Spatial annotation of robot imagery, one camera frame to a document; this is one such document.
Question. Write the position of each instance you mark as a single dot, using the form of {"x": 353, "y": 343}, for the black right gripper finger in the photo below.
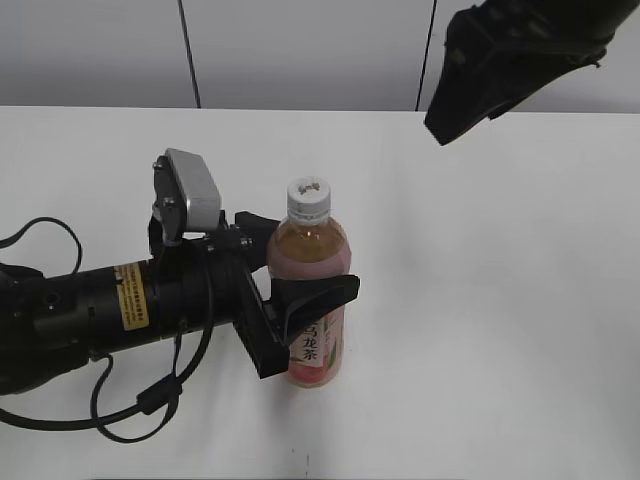
{"x": 485, "y": 76}

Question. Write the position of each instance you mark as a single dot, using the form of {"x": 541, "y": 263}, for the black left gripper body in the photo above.
{"x": 231, "y": 296}

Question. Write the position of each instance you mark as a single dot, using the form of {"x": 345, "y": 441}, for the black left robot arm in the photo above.
{"x": 51, "y": 326}

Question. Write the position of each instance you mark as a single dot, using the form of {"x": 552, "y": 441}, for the white bottle cap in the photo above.
{"x": 309, "y": 200}

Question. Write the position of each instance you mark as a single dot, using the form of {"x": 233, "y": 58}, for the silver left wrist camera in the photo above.
{"x": 187, "y": 198}

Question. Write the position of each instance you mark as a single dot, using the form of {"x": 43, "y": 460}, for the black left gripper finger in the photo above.
{"x": 297, "y": 304}
{"x": 256, "y": 232}

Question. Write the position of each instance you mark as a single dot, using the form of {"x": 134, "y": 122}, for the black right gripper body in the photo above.
{"x": 577, "y": 32}

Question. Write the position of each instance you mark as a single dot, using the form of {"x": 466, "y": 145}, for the peach oolong tea bottle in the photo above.
{"x": 309, "y": 252}

